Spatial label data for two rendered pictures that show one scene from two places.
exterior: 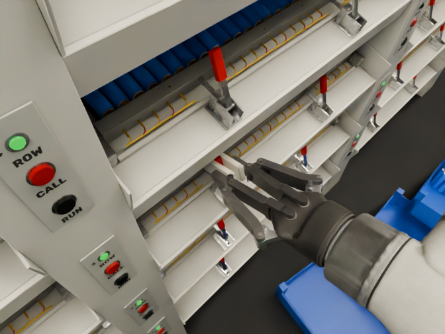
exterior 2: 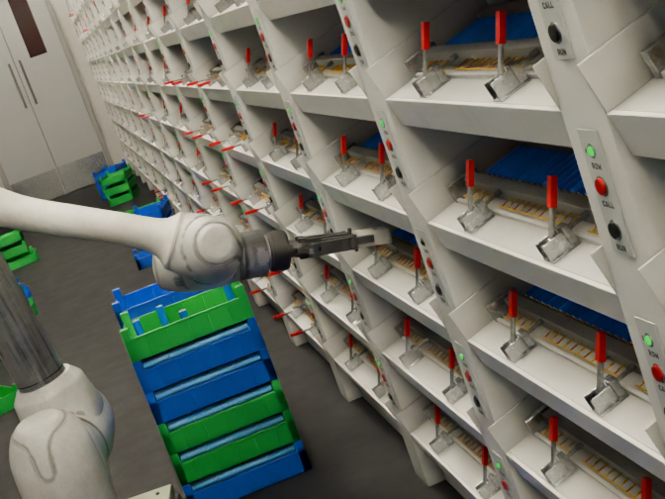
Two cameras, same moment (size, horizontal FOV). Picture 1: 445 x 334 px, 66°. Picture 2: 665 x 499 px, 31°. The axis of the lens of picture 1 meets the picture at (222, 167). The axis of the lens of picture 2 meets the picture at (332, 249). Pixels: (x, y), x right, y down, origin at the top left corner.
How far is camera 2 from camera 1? 243 cm
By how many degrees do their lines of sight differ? 99
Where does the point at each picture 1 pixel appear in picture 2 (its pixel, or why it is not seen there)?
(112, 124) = (349, 149)
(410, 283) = not seen: hidden behind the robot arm
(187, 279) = (393, 352)
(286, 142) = (406, 287)
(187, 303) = (425, 430)
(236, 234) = (414, 367)
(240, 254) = (452, 457)
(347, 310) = not seen: outside the picture
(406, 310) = not seen: hidden behind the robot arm
